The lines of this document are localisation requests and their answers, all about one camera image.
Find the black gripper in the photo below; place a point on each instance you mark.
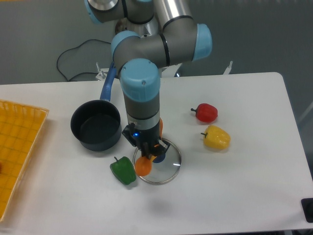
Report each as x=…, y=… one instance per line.
x=146, y=140

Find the long orange baguette bread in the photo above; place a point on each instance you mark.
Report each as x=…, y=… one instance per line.
x=143, y=165

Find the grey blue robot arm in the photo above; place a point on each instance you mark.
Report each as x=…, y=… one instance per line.
x=138, y=59

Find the glass pot lid blue knob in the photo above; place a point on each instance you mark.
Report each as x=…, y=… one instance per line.
x=165, y=167

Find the green bell pepper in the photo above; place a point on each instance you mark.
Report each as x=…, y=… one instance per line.
x=123, y=170

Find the yellow bell pepper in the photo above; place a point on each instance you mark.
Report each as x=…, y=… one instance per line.
x=216, y=137

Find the red bell pepper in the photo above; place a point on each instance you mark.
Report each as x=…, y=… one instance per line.
x=205, y=112

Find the yellow plastic basket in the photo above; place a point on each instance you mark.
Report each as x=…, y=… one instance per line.
x=20, y=126

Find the black object at table corner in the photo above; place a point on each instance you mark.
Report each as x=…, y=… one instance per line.
x=307, y=206

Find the dark saucepan blue handle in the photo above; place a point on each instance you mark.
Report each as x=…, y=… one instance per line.
x=96, y=124

